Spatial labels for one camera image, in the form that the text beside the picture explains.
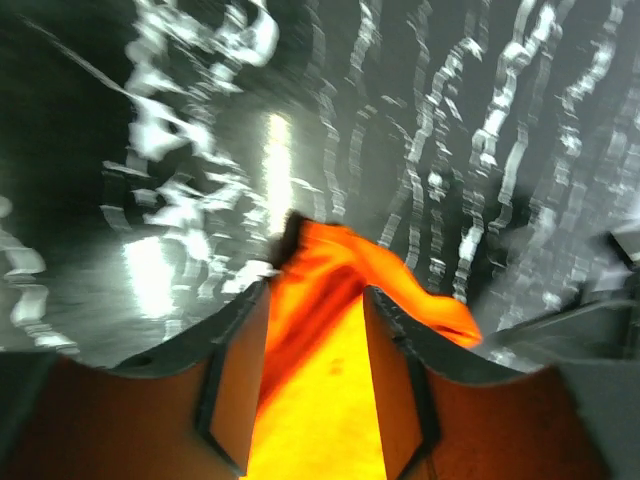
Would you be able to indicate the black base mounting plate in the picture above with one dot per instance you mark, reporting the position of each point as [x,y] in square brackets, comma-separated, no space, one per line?
[603,329]

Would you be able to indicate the orange t shirt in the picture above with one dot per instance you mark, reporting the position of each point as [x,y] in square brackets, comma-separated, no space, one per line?
[316,414]

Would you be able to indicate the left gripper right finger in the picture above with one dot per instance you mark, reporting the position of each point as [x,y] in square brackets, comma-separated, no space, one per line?
[445,413]

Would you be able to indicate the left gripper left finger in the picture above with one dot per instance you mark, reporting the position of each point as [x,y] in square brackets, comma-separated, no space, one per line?
[184,409]

